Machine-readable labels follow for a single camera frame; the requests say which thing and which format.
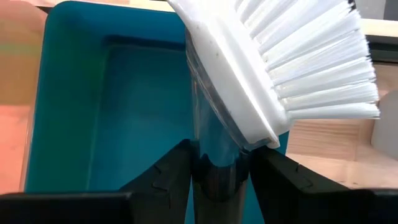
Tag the teal plastic tray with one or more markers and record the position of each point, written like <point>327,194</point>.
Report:
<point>124,109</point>

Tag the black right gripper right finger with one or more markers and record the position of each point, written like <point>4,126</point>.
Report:
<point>289,193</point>

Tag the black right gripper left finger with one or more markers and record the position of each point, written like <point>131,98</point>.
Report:
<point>155,193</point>

